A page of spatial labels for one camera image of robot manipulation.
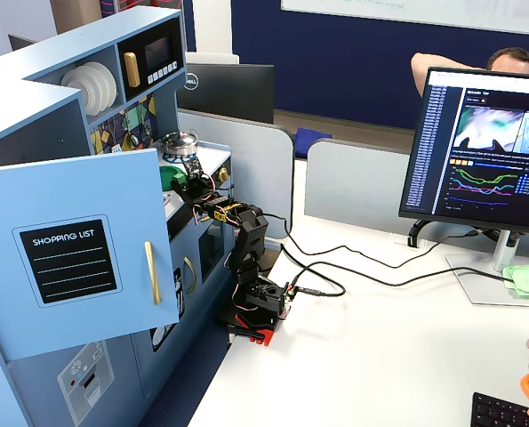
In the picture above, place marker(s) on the blue toy kitchen unit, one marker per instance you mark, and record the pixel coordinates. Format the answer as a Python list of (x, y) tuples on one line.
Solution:
[(46, 66)]

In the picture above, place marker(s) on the dark monitor behind kitchen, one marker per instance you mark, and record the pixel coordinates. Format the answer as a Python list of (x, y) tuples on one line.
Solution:
[(19, 42)]

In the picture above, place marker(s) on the white whiteboard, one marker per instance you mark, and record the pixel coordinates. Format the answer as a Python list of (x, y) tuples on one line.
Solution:
[(424, 11)]

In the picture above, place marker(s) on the green bowl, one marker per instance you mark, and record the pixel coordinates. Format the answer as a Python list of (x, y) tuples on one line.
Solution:
[(170, 171)]

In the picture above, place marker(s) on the silver pot lid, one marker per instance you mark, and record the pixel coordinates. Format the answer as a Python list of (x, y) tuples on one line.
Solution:
[(179, 138)]

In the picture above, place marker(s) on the hanging toy spoon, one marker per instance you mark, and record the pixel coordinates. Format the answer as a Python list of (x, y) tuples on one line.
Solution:
[(133, 139)]

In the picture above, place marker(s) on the black computer monitor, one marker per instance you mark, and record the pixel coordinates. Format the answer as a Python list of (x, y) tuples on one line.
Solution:
[(482, 147)]

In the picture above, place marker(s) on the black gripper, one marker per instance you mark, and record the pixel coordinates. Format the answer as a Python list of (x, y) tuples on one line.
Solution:
[(185, 189)]

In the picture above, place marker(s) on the hanging toy spatula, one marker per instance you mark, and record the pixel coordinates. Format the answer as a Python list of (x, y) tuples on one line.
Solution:
[(116, 148)]

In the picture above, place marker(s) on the white monitor back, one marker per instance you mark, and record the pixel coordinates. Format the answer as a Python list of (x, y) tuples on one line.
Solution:
[(213, 58)]

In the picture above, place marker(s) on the white toy plate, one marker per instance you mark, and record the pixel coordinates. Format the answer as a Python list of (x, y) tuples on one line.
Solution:
[(101, 91), (75, 84), (112, 84)]

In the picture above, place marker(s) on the gold stove knob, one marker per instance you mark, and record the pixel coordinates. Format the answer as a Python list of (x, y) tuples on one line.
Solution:
[(223, 173)]

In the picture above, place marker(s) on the red black arm base clamp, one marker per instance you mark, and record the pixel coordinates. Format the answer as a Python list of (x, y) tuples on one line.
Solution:
[(264, 331)]

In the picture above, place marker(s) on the blue shopping list door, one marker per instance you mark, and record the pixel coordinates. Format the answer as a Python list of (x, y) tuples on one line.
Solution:
[(82, 187)]

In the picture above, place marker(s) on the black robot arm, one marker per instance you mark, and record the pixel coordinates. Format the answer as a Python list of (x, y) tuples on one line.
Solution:
[(250, 240)]

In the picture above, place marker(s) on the black Dell monitor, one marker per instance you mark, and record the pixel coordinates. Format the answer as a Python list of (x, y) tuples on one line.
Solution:
[(233, 93)]

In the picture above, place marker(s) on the silver toy pot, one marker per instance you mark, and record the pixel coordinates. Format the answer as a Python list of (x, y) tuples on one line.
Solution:
[(181, 147)]

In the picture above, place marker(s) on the black keyboard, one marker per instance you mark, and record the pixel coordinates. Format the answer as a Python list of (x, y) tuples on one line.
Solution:
[(497, 411)]

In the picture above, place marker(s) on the silver monitor stand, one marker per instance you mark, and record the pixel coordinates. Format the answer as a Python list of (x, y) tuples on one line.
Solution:
[(491, 284)]

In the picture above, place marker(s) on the green cloth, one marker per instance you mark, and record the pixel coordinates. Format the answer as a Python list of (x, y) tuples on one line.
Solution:
[(528, 280)]

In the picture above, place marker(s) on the grey desk divider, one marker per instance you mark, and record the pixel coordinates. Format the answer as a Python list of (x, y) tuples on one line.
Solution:
[(357, 182), (255, 178)]

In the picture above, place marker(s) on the man with dark hair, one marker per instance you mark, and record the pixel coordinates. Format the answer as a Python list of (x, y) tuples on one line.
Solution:
[(510, 60)]

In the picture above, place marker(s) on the blue chair seat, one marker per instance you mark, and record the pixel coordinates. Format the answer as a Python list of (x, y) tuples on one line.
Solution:
[(313, 135)]

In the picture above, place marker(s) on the small wrist camera board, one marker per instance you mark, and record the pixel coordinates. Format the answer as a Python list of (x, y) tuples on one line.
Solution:
[(192, 166)]

